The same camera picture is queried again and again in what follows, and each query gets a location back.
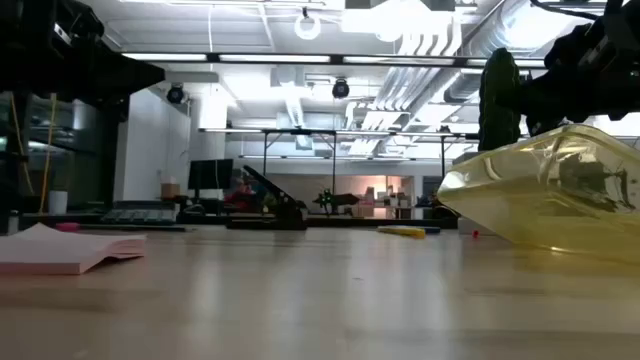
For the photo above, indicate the pink sticky note pad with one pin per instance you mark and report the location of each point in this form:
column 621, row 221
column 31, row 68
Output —
column 60, row 250

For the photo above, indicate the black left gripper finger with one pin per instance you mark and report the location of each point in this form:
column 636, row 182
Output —
column 110, row 75

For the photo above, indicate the black background robot arm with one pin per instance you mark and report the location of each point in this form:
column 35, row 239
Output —
column 346, row 199

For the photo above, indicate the long ceiling light bar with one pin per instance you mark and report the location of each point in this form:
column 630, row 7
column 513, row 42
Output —
column 275, row 58

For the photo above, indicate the yellow transparent pencil case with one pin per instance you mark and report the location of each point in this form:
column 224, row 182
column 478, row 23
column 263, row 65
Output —
column 525, row 210

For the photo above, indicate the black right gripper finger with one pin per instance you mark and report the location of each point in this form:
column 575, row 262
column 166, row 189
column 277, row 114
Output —
column 547, row 107

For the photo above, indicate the black computer monitor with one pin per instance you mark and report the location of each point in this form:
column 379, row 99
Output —
column 210, row 174

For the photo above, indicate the small green plant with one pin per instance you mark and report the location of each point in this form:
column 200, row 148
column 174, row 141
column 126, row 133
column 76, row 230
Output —
column 325, row 199

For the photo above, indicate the yellow pencil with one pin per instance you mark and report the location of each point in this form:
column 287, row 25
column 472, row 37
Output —
column 400, row 232

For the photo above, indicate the black ceiling spotlight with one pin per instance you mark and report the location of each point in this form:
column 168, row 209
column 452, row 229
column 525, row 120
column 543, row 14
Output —
column 340, row 88
column 175, row 94

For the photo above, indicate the black calculator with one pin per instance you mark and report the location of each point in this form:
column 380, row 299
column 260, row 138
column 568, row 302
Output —
column 140, row 216

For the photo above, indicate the small cardboard box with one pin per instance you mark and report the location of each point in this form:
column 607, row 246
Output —
column 170, row 191

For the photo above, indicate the pink pencil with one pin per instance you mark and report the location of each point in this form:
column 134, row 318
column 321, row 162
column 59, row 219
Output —
column 67, row 227

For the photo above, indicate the person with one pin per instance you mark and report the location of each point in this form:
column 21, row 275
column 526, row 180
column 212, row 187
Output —
column 242, row 197

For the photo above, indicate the black metal table frame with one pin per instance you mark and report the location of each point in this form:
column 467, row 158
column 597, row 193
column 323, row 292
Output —
column 350, row 222

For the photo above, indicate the green cactus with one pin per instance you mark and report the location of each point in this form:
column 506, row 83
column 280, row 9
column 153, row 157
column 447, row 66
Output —
column 499, row 100

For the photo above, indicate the white cup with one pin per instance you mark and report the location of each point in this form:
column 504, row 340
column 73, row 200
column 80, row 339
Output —
column 58, row 202

